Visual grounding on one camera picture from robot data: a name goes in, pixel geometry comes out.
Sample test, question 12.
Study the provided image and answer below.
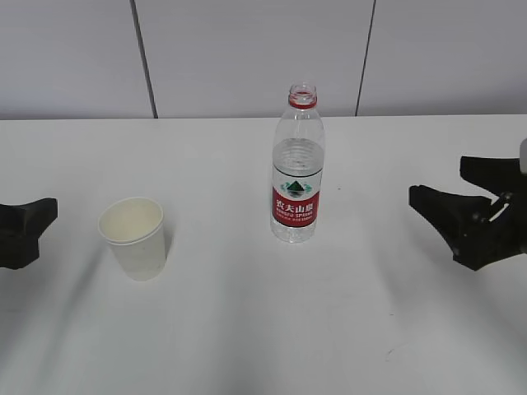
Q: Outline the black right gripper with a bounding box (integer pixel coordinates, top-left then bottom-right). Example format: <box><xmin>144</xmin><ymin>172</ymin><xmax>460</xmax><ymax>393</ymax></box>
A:
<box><xmin>408</xmin><ymin>156</ymin><xmax>526</xmax><ymax>271</ymax></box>

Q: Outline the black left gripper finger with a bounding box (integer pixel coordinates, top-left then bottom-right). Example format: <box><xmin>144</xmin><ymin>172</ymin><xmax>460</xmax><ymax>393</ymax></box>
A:
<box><xmin>0</xmin><ymin>197</ymin><xmax>58</xmax><ymax>270</ymax></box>

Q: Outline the clear Nongfu Spring water bottle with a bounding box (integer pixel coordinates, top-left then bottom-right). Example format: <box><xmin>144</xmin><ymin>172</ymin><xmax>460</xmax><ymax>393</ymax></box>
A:
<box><xmin>271</xmin><ymin>83</ymin><xmax>325</xmax><ymax>244</ymax></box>

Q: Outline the white paper cup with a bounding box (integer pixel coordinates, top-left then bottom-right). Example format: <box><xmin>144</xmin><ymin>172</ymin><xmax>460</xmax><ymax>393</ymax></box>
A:
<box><xmin>98</xmin><ymin>197</ymin><xmax>166</xmax><ymax>281</ymax></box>

